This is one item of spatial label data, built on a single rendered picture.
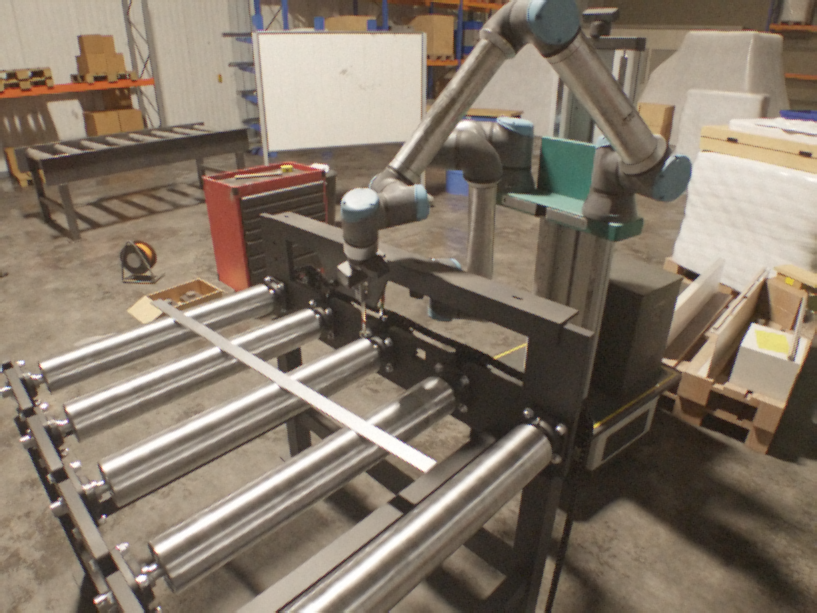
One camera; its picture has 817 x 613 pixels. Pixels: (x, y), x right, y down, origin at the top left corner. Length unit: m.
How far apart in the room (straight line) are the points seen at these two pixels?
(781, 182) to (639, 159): 2.69
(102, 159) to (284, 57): 2.20
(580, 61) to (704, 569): 1.84
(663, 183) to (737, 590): 1.50
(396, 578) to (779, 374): 2.23
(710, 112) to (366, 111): 5.41
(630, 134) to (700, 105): 7.76
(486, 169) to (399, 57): 4.83
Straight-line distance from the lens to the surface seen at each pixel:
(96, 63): 10.35
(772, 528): 2.66
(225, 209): 3.72
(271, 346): 1.69
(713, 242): 4.63
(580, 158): 2.08
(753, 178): 4.37
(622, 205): 1.85
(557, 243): 2.30
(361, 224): 1.26
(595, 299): 2.20
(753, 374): 2.89
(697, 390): 2.94
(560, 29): 1.39
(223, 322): 1.93
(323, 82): 6.07
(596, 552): 2.27
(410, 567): 1.01
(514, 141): 2.10
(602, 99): 1.51
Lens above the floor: 1.70
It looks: 26 degrees down
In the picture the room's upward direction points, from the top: straight up
